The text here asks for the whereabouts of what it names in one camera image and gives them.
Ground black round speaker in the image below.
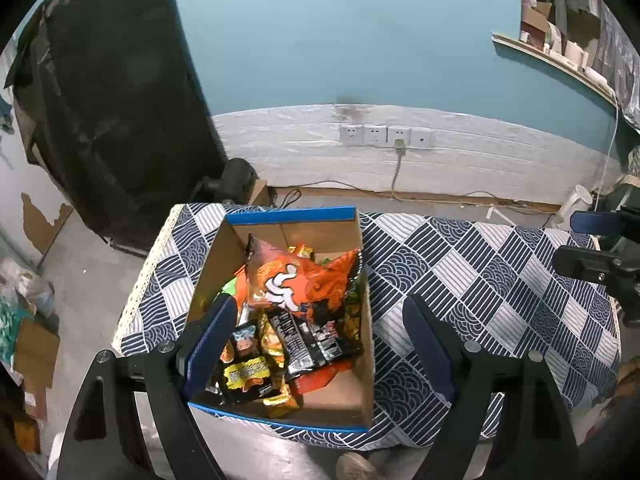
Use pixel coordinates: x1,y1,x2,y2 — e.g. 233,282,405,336
192,158,258,206

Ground cardboard box on shelf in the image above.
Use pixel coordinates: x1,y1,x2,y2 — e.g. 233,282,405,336
520,0,553,36

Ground white plastic strip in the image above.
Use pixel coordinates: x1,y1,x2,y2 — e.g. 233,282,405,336
487,206,518,227

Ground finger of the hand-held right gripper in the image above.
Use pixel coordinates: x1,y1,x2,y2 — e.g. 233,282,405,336
552,245,640,291
570,210,640,237

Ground black plastic-covered object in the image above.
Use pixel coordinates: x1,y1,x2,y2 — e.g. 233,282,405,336
5,0,228,261

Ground small cartoon snack packet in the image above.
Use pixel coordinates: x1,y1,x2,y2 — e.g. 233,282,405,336
221,323,262,365

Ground beige shoe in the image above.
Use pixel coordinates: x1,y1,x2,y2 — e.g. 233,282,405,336
335,451,391,480

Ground small brown cardboard box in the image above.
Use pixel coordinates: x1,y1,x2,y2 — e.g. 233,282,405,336
247,180,273,207

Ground orange snack bag white swirl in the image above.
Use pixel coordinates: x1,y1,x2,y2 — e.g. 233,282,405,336
243,234,363,323

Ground white hanging cable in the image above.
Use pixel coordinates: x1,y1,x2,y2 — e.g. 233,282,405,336
595,105,621,196

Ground white electric kettle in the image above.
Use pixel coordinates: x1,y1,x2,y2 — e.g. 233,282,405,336
550,185,593,231

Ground black yellow snack packet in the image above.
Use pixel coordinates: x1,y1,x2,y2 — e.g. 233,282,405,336
207,355,283,406

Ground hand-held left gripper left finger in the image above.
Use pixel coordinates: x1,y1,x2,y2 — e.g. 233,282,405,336
55,292,238,480

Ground flat cardboard pieces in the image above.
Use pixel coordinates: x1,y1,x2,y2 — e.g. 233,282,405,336
12,317,61,421

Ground dark snack packet yellow print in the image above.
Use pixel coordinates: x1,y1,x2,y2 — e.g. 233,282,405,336
344,272,370,356

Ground cardboard box blue rim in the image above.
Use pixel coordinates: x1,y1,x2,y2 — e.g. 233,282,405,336
182,205,376,433

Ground black silver snack packet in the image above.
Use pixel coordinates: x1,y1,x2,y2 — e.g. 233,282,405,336
270,310,363,378

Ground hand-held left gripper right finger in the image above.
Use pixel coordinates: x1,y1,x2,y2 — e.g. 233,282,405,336
401,295,576,480

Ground black floor cable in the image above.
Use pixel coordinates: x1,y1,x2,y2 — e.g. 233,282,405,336
270,187,301,208

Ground grey plug cable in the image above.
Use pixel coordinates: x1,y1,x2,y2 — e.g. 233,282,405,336
390,140,407,198

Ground silver foil curtain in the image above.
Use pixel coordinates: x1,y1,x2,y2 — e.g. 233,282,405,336
597,5,640,131

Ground clear plastic bag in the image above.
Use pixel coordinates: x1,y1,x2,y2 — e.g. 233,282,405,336
0,257,56,318

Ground blue white patterned tablecloth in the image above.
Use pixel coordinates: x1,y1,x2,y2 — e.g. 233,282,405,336
111,201,621,448

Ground white wall shelf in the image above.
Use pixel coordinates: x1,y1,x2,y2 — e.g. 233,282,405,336
492,32,618,106

